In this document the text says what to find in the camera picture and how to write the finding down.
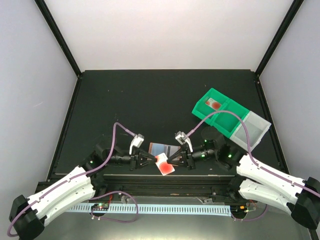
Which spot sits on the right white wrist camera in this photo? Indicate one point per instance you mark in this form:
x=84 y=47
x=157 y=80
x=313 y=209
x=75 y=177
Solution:
x=182 y=138

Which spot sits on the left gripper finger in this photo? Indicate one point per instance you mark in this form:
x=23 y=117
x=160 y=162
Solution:
x=147 y=163
x=146 y=155

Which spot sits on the red circle card in bin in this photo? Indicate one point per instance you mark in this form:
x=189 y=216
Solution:
x=215 y=105

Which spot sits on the brown leather card holder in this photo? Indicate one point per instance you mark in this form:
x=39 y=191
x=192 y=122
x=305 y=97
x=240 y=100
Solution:
x=156 y=149

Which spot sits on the black frame post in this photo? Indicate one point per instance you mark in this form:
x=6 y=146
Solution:
x=47 y=15
x=282 y=29

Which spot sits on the clear plastic bin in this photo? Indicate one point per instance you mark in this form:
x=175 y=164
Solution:
x=256 y=126

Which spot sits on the red circle credit card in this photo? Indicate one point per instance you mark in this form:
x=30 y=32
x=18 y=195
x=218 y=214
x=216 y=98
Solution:
x=164 y=167

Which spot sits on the left small circuit board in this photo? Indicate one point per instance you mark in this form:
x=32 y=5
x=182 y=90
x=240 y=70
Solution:
x=100 y=206

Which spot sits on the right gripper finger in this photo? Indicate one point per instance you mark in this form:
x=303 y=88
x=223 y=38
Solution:
x=176 y=157
x=176 y=163

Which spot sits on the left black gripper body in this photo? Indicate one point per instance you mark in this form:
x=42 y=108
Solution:
x=134 y=158

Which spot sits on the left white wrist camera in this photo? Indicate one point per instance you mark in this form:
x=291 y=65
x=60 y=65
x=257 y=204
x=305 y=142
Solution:
x=136 y=142

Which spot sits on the small circuit board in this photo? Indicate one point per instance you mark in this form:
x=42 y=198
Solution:
x=100 y=206
x=239 y=208

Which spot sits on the green plastic bin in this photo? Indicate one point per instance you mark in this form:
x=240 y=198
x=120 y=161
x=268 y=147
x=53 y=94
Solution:
x=201 y=110
x=230 y=117

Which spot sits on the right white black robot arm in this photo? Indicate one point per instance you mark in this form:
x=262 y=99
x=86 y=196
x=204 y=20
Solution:
x=253 y=180

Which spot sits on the right black frame post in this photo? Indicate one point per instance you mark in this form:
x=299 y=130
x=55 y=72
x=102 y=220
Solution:
x=282 y=29

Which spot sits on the right small circuit board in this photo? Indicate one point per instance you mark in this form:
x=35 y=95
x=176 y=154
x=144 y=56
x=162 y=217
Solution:
x=239 y=208

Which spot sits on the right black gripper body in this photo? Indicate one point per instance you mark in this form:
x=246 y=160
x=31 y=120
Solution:
x=190 y=161

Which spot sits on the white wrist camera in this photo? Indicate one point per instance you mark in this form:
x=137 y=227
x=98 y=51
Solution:
x=136 y=142
x=182 y=138

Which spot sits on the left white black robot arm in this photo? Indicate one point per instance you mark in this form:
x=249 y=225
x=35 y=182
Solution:
x=30 y=215

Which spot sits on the light blue slotted cable duct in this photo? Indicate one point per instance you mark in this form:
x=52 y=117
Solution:
x=156 y=209

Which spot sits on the left black frame post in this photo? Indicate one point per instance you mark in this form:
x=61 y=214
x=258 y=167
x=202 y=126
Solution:
x=47 y=15

